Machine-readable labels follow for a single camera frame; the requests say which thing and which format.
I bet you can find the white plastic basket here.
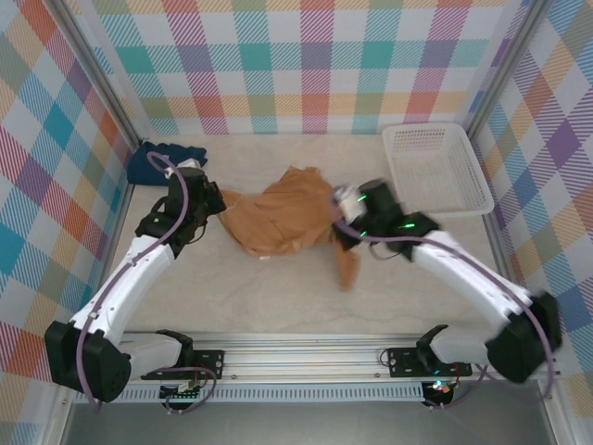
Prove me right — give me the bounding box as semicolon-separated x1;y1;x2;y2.
382;123;495;217

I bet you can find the tan t-shirt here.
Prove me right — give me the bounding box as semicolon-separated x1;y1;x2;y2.
220;165;360;292

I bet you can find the navy folded t-shirt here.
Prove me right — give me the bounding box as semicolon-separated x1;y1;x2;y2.
127;141;208;189

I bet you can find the green circuit board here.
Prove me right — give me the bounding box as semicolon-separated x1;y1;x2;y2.
159;379;205;401

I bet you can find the circuit board with lit LEDs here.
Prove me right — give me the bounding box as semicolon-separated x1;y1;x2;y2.
424;378;454;396

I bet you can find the grey metal base panel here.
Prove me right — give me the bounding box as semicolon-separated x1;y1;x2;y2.
59;400;557;445

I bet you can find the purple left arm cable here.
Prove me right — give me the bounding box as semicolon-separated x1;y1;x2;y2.
76;151;219;414

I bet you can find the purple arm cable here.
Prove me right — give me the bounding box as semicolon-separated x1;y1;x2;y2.
76;151;219;414
329;187;557;412

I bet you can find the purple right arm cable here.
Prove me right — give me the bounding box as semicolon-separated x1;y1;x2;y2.
329;187;557;412

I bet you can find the aluminium frame post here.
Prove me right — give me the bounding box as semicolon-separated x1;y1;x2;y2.
465;0;552;138
45;0;143;147

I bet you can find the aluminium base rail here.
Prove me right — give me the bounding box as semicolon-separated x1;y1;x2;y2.
55;329;564;386

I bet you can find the white slotted cable duct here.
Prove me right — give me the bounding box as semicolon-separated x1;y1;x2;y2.
73;382;426;403

